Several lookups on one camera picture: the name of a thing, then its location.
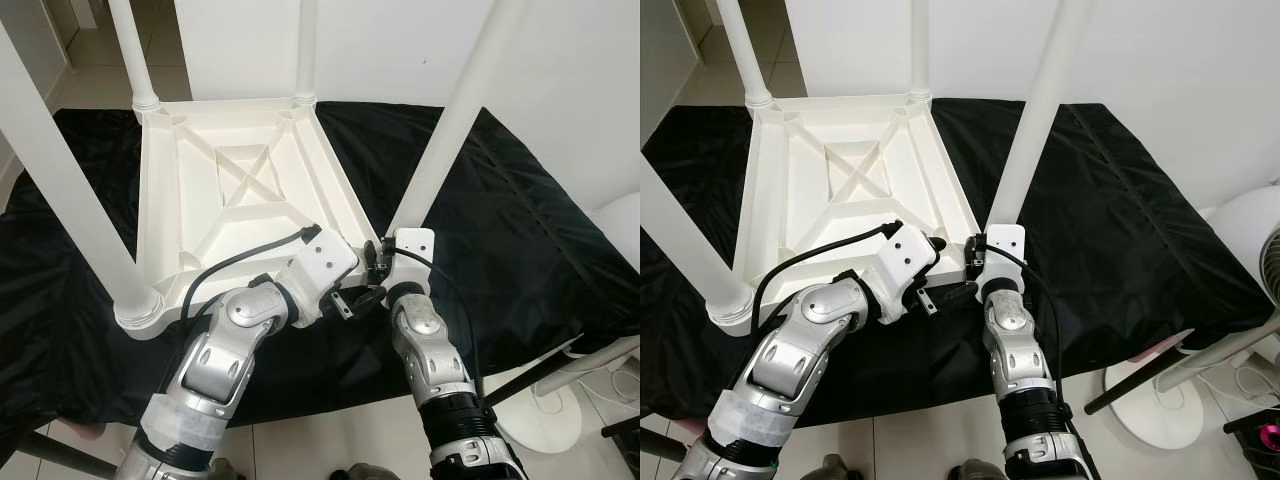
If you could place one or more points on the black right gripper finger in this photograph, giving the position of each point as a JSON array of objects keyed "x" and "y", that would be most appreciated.
[
  {"x": 369, "y": 255},
  {"x": 970, "y": 250}
]

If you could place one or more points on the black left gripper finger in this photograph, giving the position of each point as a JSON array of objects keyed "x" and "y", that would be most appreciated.
[
  {"x": 937, "y": 244},
  {"x": 368, "y": 297},
  {"x": 955, "y": 293}
]

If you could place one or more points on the white plastic children table top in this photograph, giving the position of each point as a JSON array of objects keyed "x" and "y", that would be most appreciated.
[
  {"x": 250, "y": 190},
  {"x": 860, "y": 180}
]

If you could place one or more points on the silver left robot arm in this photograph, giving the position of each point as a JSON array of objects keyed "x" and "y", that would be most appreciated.
[
  {"x": 220, "y": 360},
  {"x": 790, "y": 360}
]

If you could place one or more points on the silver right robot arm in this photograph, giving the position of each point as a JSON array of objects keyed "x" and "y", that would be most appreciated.
[
  {"x": 430, "y": 350},
  {"x": 1020, "y": 345}
]

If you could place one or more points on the black fabric table cover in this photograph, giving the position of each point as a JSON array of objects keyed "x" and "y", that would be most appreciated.
[
  {"x": 1130, "y": 220},
  {"x": 530, "y": 230}
]

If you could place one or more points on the black metal table leg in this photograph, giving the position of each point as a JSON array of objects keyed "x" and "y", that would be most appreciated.
[
  {"x": 65, "y": 452},
  {"x": 662, "y": 443},
  {"x": 535, "y": 375},
  {"x": 1140, "y": 372}
]

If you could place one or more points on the grey robot left leg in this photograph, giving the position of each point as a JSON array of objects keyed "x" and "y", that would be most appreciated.
[{"x": 835, "y": 468}]

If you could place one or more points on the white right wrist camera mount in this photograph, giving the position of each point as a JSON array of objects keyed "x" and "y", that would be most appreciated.
[
  {"x": 412, "y": 245},
  {"x": 1003, "y": 242}
]

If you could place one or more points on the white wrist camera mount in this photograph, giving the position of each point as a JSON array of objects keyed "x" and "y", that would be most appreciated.
[
  {"x": 412, "y": 245},
  {"x": 905, "y": 258},
  {"x": 325, "y": 262},
  {"x": 1003, "y": 242}
]

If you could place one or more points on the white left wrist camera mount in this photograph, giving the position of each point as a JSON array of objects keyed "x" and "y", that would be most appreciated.
[
  {"x": 905, "y": 258},
  {"x": 325, "y": 262}
]

